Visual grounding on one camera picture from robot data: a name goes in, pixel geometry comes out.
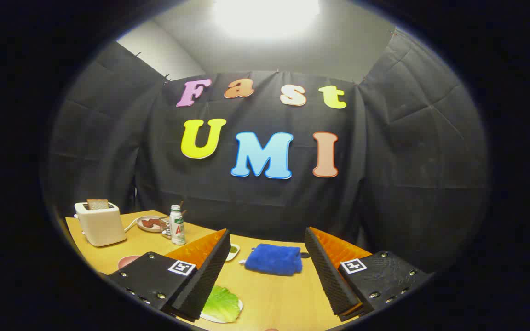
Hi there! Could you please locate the white bottle green cap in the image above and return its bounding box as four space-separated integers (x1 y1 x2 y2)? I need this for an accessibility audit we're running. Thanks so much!
169 205 186 246

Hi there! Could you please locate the black backdrop cloth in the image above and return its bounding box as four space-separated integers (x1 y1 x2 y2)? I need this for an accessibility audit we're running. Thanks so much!
44 30 491 276

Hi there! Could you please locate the pink plate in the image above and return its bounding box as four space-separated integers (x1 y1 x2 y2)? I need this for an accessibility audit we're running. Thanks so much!
117 255 142 271

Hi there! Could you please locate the white toaster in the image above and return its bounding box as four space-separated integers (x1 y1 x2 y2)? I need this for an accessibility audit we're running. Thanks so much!
75 201 127 247

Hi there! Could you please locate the green lettuce leaf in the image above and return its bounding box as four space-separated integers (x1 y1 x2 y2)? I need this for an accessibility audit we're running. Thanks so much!
202 285 241 323

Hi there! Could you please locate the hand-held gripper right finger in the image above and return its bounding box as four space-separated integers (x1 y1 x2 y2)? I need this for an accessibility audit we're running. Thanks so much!
304 227 433 322

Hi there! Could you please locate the blue towel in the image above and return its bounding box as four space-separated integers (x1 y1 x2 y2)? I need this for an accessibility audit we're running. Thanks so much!
245 243 303 277

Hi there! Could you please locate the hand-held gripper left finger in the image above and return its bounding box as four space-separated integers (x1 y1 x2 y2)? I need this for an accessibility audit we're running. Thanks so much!
109 228 231 322

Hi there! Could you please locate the small white round plate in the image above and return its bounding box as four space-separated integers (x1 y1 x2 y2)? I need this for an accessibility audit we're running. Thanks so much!
136 216 170 233

